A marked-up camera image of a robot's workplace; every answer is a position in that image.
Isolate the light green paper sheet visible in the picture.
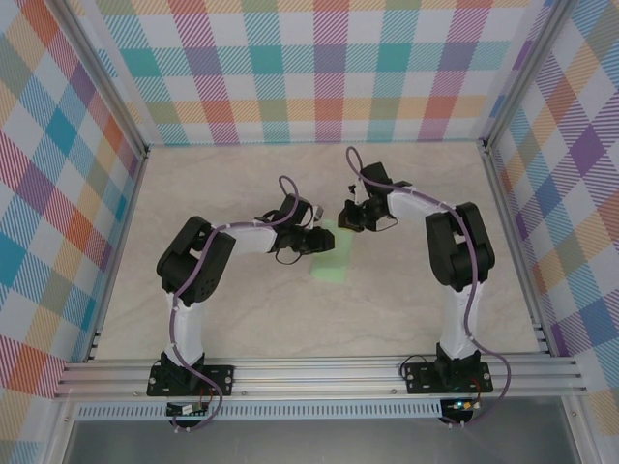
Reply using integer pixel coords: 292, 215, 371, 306
309, 218, 355, 287

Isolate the grey metal sheet panel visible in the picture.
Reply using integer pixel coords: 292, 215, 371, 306
62, 419, 584, 464

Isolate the thin black left gripper cable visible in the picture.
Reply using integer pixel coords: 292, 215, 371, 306
274, 244, 304, 266

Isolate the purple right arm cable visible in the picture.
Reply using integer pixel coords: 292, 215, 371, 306
345, 146, 513, 429

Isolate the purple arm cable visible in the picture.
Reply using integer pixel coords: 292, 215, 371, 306
345, 146, 513, 429
166, 175, 302, 434

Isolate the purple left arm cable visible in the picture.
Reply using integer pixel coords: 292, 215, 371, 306
166, 175, 302, 434

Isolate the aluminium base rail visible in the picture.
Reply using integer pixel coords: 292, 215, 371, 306
52, 354, 590, 400

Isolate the aluminium side rail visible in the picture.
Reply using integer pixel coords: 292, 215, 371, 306
482, 139, 555, 358
86, 147, 150, 363

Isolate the perforated metal cable tray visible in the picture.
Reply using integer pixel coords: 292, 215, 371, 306
75, 403, 444, 421

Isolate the aluminium frame post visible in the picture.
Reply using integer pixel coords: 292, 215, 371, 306
482, 0, 579, 152
50, 0, 150, 159

